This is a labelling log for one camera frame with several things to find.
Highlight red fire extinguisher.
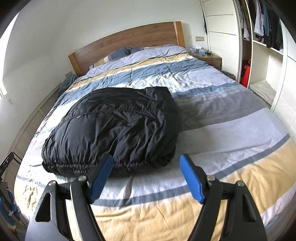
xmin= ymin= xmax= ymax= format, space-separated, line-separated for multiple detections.
xmin=240 ymin=59 xmax=251 ymax=88

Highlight open white wardrobe shelving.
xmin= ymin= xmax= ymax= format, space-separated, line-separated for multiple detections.
xmin=235 ymin=0 xmax=296 ymax=121

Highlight white wardrobe sliding door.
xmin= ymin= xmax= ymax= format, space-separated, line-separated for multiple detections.
xmin=200 ymin=0 xmax=242 ymax=81

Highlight wooden right nightstand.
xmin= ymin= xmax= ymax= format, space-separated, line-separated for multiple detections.
xmin=190 ymin=53 xmax=222 ymax=70

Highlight striped pillow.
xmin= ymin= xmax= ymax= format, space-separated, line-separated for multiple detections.
xmin=89 ymin=47 xmax=150 ymax=70

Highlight blue-grey cloth on nightstand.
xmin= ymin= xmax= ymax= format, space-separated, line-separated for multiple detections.
xmin=58 ymin=75 xmax=78 ymax=97

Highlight beige wall switch plate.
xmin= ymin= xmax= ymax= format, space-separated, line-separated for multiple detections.
xmin=195 ymin=36 xmax=205 ymax=42

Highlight black puffer jacket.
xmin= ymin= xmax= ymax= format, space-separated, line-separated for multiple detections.
xmin=41 ymin=86 xmax=181 ymax=177

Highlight striped duvet cover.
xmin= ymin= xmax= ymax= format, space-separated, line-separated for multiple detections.
xmin=14 ymin=45 xmax=295 ymax=240

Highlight wooden headboard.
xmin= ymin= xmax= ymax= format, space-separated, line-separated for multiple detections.
xmin=68 ymin=21 xmax=185 ymax=76

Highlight folded white cloth on shelf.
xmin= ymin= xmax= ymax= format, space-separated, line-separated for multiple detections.
xmin=249 ymin=80 xmax=276 ymax=107

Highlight window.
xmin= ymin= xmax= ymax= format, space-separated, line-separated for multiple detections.
xmin=0 ymin=14 xmax=19 ymax=98

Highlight hanging clothes in wardrobe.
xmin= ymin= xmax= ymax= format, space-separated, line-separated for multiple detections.
xmin=236 ymin=1 xmax=283 ymax=53

